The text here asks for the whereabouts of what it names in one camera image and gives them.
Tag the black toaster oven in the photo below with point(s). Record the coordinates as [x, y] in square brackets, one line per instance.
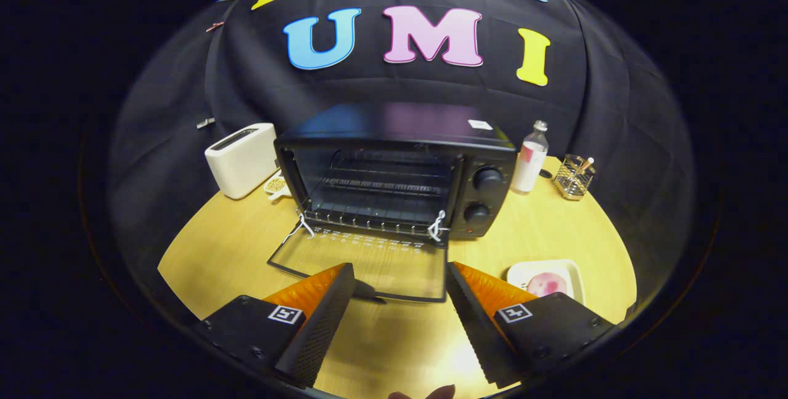
[394, 125]

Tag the white toaster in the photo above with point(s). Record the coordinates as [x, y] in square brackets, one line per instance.
[240, 162]

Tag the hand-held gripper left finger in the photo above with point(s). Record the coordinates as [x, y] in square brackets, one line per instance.
[323, 331]

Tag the black backdrop cloth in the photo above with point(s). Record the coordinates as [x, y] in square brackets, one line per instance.
[184, 91]

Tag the silver cloth clip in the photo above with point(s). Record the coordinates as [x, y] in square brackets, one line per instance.
[205, 122]

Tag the cream square plate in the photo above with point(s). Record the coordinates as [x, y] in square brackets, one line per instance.
[532, 271]

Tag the black round table grommet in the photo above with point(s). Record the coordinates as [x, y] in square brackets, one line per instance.
[545, 173]

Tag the clear bottle with pink label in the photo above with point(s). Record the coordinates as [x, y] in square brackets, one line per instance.
[529, 162]

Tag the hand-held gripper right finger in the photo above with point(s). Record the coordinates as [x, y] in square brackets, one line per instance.
[477, 325]

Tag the small white dish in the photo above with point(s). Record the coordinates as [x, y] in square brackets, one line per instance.
[275, 185]

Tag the wooden stick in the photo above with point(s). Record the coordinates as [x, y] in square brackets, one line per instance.
[585, 164]

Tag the pink ham slice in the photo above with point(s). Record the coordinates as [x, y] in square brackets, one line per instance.
[545, 284]

